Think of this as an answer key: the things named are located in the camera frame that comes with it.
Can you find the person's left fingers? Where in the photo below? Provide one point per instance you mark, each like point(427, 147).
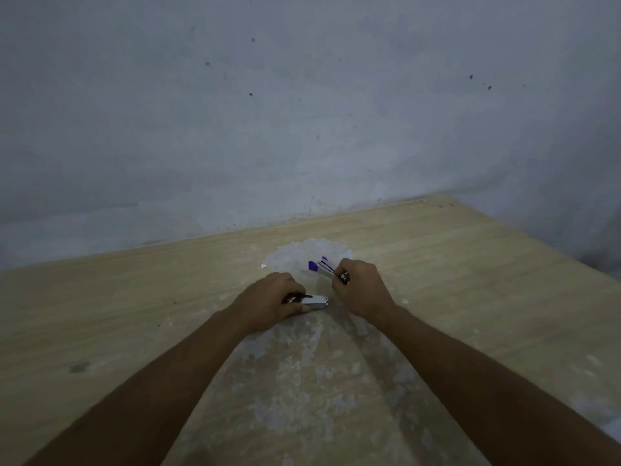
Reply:
point(297, 292)

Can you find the person's right hand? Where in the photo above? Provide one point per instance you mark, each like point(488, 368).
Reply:
point(364, 291)

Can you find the person's left forearm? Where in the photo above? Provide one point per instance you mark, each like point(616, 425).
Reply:
point(145, 397)

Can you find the white crumpled sheet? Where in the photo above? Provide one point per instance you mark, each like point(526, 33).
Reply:
point(604, 419)

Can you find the small silver black metal tool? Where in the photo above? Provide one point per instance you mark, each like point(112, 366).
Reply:
point(315, 300)

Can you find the person's left hand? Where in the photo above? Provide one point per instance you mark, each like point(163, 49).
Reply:
point(262, 300)

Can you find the person's right forearm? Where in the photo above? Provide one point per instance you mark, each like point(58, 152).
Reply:
point(490, 393)

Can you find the person's right fingers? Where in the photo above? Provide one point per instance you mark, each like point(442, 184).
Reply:
point(339, 288)

